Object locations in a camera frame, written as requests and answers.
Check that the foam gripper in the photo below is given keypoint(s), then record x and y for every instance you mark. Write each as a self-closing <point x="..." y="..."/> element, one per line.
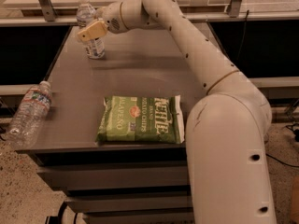
<point x="111" y="17"/>

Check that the clear water bottle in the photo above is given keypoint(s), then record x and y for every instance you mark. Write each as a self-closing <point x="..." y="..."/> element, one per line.
<point x="86" y="13"/>
<point x="27" y="122"/>

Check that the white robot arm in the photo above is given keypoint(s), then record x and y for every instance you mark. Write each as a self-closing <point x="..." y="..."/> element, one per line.
<point x="225" y="131"/>

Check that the lying clear water bottle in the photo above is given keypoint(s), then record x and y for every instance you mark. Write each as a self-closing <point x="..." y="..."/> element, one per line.
<point x="27" y="122"/>

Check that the green Kettle chips bag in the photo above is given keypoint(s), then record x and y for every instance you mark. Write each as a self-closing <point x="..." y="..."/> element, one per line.
<point x="142" y="119"/>

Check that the grey drawer cabinet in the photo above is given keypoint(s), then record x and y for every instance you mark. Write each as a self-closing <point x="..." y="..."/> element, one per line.
<point x="128" y="182"/>

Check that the metal railing frame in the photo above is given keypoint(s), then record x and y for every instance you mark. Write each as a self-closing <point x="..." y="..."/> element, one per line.
<point x="55" y="12"/>

